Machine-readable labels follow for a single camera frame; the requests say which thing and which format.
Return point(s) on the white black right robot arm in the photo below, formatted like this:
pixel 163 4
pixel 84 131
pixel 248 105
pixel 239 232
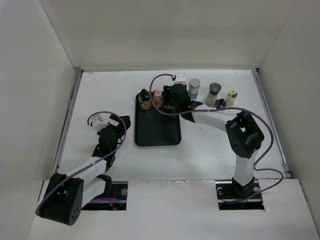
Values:
pixel 244 135

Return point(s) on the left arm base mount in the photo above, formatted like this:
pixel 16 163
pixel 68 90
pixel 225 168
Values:
pixel 114 198

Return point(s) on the pink cap spice bottle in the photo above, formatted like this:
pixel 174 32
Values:
pixel 157 98

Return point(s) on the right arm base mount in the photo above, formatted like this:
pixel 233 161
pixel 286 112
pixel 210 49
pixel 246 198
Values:
pixel 231 199

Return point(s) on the black plastic tray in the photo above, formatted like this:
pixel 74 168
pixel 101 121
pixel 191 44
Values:
pixel 153 129

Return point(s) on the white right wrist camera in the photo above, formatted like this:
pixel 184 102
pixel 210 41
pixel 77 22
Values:
pixel 179 78

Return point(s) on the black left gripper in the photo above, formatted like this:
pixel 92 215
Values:
pixel 116 119

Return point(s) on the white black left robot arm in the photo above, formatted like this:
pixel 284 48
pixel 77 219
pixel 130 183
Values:
pixel 88 185

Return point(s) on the yellow cap spice bottle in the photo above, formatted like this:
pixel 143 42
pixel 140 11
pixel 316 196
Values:
pixel 230 98

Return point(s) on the small black round cap bottle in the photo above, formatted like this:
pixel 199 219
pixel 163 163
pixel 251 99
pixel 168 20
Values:
pixel 220 104

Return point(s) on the white lid red label jar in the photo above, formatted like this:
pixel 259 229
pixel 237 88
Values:
pixel 168 107

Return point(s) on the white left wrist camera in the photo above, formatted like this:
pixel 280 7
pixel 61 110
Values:
pixel 97 122

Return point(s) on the black cap grinder bottle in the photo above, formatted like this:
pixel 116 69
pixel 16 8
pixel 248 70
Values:
pixel 214 89

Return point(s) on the blue label white bead bottle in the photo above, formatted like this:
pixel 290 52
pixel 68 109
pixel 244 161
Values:
pixel 193 88

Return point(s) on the black pump cap spice bottle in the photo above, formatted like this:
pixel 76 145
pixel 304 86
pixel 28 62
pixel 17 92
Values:
pixel 144 100

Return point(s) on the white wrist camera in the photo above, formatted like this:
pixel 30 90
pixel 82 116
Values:
pixel 179 78
pixel 97 122

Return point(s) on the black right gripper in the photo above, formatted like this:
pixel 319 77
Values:
pixel 167 94

